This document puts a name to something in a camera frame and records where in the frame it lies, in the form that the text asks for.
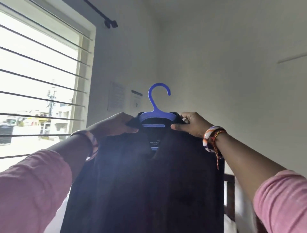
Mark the dark wooden bed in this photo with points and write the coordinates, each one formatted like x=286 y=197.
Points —
x=230 y=197

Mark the person's right forearm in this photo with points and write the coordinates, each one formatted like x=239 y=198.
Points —
x=249 y=163

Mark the plain white paper notice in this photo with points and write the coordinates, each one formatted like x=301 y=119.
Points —
x=116 y=96

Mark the dark curtain rod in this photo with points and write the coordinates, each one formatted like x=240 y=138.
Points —
x=108 y=20

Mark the blue plastic hanger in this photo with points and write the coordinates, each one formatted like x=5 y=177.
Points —
x=154 y=113

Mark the person's right hand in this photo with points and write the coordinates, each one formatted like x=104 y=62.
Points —
x=194 y=125

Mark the white framed window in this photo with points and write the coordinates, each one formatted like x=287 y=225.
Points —
x=38 y=72

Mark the white notice with dark header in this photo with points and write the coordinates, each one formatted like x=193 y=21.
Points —
x=136 y=101

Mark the striped orange purple bangle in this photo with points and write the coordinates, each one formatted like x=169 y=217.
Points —
x=93 y=141

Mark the person's left forearm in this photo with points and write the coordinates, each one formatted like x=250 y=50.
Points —
x=74 y=149

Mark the striped white purple bangle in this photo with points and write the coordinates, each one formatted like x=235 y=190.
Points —
x=208 y=134

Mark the person's left hand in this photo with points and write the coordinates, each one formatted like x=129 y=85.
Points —
x=112 y=125

